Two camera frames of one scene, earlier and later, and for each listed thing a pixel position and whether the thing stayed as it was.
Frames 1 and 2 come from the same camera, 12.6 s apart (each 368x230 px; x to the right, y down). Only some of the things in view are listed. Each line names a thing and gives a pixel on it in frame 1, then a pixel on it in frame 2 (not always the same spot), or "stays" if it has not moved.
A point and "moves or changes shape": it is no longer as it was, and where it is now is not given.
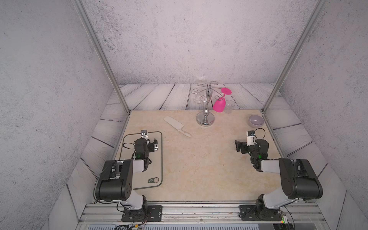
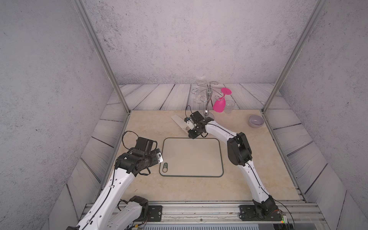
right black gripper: [245, 145] -> [190, 134]
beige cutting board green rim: [153, 176] -> [191, 157]
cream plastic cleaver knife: [177, 125] moves or changes shape
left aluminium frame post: [82, 10] stays
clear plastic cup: [229, 104] stays
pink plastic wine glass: [219, 104] stays
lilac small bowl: [256, 121] stays
